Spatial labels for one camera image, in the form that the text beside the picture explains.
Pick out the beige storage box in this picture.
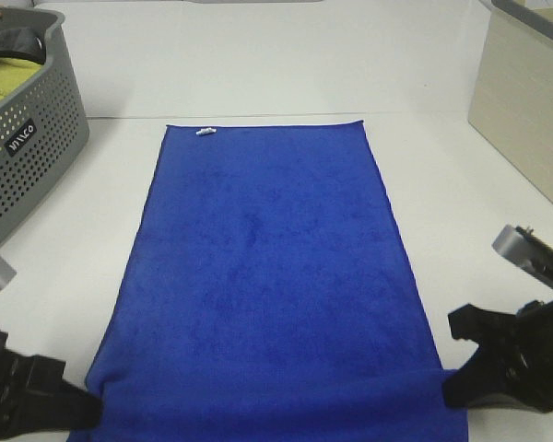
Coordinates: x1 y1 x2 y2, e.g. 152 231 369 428
468 1 553 199

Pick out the black cloth in basket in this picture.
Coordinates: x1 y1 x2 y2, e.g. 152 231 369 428
0 27 46 64

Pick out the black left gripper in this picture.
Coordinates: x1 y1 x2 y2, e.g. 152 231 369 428
0 331 102 440

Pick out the yellow-green towel in basket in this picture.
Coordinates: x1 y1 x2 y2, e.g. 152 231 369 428
0 57 42 101

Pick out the grey perforated plastic basket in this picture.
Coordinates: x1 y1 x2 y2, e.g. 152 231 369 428
0 6 89 244

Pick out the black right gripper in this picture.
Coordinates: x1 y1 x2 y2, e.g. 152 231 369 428
441 300 553 413

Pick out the blue microfiber towel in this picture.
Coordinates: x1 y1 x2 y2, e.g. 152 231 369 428
70 122 468 441

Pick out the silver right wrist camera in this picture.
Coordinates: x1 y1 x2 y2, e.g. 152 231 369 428
492 225 553 290

